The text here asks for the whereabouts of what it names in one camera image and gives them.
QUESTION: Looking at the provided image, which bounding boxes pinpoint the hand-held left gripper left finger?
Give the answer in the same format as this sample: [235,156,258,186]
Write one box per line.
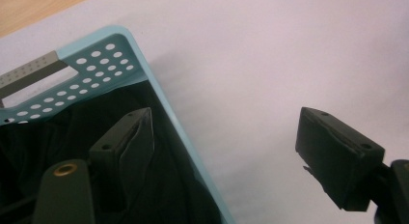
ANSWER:
[89,106,155,215]

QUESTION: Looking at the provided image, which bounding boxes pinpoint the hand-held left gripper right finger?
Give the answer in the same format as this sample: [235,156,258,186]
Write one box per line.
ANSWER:
[294,106,386,212]

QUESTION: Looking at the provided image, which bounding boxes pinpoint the black pants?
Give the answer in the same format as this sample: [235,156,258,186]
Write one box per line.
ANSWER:
[0,80,224,224]

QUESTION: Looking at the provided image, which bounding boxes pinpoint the light blue perforated plastic basket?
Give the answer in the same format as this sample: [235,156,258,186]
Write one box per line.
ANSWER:
[0,24,237,224]

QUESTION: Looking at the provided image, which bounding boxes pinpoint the wooden table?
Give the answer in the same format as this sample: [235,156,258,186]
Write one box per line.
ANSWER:
[0,0,102,39]

